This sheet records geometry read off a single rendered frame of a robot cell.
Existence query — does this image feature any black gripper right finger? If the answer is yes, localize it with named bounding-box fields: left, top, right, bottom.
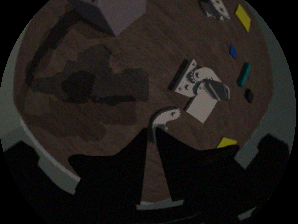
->
left=154, top=127, right=239, bottom=202

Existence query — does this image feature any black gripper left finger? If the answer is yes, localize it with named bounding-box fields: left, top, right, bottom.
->
left=68, top=127, right=148, bottom=205

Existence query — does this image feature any blue flat rectangular block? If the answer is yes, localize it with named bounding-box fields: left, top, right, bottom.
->
left=229, top=45, right=237, bottom=59

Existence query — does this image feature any olive yellow flat square plate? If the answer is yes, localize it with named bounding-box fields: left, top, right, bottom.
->
left=234, top=4, right=251, bottom=32

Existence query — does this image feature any teal rectangular bar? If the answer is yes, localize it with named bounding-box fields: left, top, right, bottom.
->
left=237, top=63, right=251, bottom=88

